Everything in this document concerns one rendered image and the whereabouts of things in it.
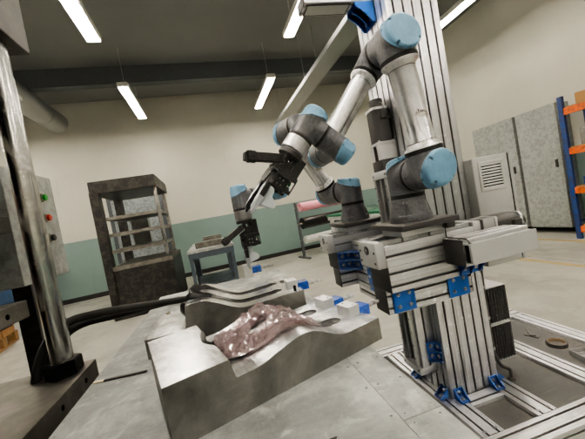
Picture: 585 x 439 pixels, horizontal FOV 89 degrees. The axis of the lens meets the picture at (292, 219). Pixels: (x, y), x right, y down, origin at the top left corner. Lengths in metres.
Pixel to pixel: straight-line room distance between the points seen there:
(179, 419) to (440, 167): 0.90
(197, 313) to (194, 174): 6.78
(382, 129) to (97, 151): 7.25
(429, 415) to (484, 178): 1.11
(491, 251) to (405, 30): 0.73
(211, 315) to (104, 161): 7.19
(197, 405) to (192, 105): 7.71
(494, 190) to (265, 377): 1.23
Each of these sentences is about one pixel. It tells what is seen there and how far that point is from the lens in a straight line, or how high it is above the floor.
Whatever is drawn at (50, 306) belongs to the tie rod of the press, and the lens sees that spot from 1.19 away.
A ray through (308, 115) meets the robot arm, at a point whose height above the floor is 1.41.
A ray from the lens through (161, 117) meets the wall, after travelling 8.05.
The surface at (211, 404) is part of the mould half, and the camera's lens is 0.64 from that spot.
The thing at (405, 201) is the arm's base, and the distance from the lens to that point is 1.13.
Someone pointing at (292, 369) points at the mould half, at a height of 0.84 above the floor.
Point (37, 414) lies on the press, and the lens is 1.06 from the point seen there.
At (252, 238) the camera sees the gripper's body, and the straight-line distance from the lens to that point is 1.30.
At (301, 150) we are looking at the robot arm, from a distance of 0.86.
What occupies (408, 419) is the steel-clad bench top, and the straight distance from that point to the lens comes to 0.60.
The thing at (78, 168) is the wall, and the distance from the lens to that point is 8.15.
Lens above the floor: 1.16
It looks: 2 degrees down
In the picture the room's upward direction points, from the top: 11 degrees counter-clockwise
